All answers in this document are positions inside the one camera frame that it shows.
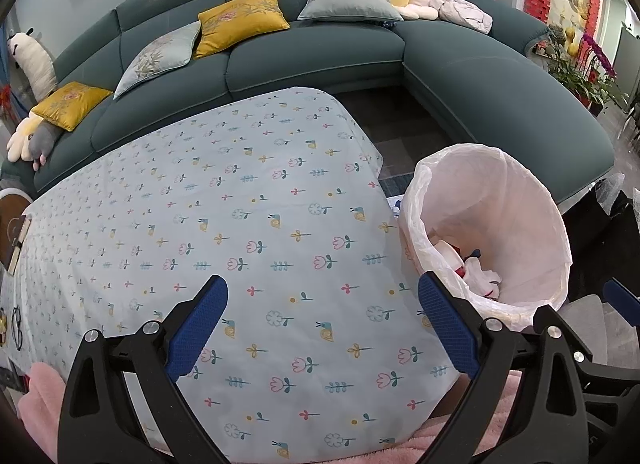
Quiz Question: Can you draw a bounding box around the white lined trash bin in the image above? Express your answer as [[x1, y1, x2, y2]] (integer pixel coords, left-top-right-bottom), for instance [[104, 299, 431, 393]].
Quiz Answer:
[[398, 143, 572, 331]]

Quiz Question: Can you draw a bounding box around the pale blue cushion right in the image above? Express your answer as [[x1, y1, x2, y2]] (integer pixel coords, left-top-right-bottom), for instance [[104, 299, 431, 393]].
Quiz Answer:
[[297, 0, 404, 22]]

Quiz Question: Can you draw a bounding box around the teal sectional sofa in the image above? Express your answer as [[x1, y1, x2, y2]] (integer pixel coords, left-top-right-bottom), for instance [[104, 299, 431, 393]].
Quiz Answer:
[[1, 0, 614, 201]]

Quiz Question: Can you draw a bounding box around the potted orchid plant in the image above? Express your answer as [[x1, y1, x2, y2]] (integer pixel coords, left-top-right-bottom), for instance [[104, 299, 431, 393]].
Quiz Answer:
[[536, 24, 629, 116]]

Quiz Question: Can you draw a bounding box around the white tissue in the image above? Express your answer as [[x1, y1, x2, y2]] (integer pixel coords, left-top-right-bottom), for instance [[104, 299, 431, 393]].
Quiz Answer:
[[463, 256, 502, 301]]

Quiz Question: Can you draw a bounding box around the round wooden side table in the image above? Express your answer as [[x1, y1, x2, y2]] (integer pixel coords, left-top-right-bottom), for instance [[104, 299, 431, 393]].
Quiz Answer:
[[0, 188, 32, 276]]

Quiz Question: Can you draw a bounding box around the white patterned cushion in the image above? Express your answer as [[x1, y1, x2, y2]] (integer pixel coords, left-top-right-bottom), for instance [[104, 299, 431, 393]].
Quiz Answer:
[[430, 0, 494, 35]]

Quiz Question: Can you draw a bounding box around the white plush pillow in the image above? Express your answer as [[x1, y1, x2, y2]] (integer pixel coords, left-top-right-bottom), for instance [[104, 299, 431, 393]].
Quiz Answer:
[[8, 28, 58, 102]]

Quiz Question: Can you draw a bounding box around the floral tablecloth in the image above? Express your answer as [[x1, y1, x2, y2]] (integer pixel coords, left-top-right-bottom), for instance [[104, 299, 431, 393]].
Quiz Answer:
[[1, 87, 458, 463]]

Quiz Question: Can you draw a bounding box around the grey mouse plush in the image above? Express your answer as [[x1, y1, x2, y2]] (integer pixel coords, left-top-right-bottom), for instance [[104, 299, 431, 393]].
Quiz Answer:
[[6, 112, 64, 172]]

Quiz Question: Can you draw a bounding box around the yellow cushion centre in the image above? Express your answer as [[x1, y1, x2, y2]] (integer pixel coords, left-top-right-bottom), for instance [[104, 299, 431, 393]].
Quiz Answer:
[[193, 0, 290, 59]]

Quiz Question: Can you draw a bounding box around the pale blue cushion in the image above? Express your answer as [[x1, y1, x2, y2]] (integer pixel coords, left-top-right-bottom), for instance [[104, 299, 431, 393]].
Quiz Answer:
[[297, 0, 404, 22], [113, 21, 201, 100]]

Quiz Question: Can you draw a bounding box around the yellow cushion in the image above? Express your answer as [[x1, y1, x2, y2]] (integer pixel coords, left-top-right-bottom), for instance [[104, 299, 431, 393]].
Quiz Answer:
[[193, 0, 290, 59], [32, 82, 113, 132]]

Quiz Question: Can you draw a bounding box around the pale blue cushion left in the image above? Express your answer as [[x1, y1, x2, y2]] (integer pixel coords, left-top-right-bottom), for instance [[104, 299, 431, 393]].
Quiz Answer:
[[113, 21, 201, 100]]

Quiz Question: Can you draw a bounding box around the red paper cup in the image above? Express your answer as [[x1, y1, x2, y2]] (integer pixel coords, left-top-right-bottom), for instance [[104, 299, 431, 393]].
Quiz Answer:
[[434, 240, 465, 278]]

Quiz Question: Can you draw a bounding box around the yellow cushion left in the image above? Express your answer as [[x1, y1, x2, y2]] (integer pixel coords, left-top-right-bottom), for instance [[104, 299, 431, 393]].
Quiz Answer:
[[32, 82, 113, 132]]

